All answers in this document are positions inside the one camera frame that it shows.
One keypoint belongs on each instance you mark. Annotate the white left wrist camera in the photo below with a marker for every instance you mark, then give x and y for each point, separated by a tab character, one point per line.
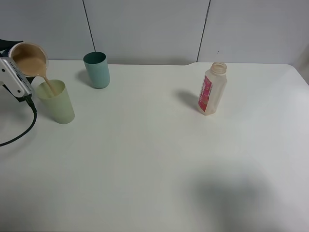
11	76

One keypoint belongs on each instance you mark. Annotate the light green plastic cup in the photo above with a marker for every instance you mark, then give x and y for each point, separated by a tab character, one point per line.
58	106

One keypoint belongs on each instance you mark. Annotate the teal green plastic cup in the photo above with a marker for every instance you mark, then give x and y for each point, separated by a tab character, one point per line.
96	65

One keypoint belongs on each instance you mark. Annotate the blue-sleeved clear cup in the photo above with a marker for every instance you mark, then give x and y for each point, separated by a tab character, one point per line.
30	58

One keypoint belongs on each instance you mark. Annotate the pink-labelled plastic drink bottle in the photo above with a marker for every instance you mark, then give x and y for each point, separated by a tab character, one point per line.
212	88

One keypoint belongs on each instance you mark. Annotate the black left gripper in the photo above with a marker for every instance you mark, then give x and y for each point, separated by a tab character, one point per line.
5	45

